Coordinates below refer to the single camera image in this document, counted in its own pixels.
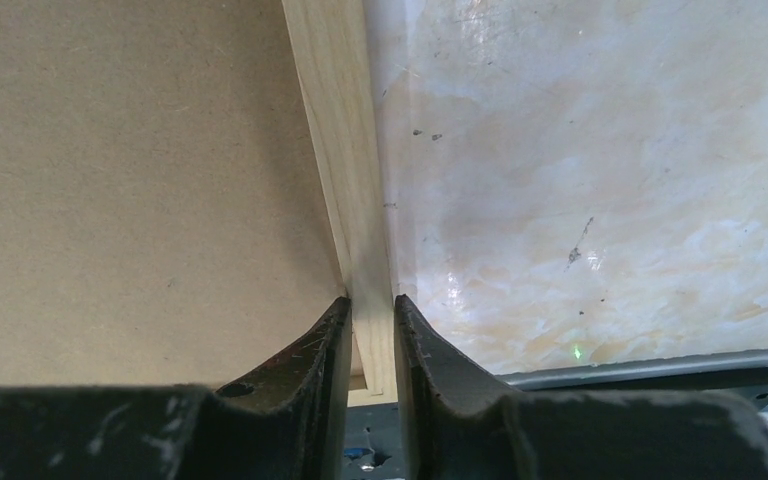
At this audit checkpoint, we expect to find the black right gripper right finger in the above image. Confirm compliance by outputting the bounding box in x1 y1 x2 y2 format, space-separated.
394 295 768 479

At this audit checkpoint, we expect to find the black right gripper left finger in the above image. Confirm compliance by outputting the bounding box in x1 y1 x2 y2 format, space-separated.
0 297 351 479

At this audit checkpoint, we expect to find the light wooden picture frame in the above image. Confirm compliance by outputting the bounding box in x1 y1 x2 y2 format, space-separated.
282 1 398 406

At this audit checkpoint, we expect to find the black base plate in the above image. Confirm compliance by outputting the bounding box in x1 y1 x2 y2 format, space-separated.
341 366 768 479

